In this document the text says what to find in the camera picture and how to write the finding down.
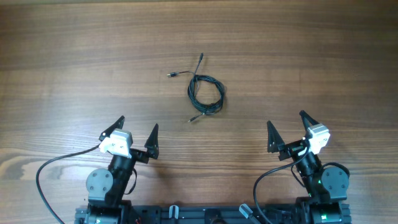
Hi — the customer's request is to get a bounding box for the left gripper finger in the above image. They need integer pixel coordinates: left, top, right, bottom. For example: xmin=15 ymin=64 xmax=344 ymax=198
xmin=99 ymin=116 xmax=125 ymax=141
xmin=144 ymin=123 xmax=159 ymax=159

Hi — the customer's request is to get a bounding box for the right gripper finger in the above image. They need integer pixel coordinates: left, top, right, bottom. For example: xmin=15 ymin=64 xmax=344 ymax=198
xmin=267 ymin=121 xmax=285 ymax=153
xmin=299 ymin=110 xmax=319 ymax=130

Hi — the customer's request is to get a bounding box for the black cable bundle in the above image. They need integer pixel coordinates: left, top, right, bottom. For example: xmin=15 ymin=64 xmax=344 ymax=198
xmin=166 ymin=52 xmax=226 ymax=123

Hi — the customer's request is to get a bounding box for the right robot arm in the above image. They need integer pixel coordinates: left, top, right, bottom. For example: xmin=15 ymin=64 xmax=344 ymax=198
xmin=264 ymin=111 xmax=351 ymax=223

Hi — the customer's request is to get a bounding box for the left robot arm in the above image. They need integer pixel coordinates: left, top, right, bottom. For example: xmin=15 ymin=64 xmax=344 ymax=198
xmin=74 ymin=116 xmax=159 ymax=224

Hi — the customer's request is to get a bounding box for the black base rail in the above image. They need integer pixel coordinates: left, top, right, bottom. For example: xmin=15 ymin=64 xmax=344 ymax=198
xmin=74 ymin=203 xmax=352 ymax=224

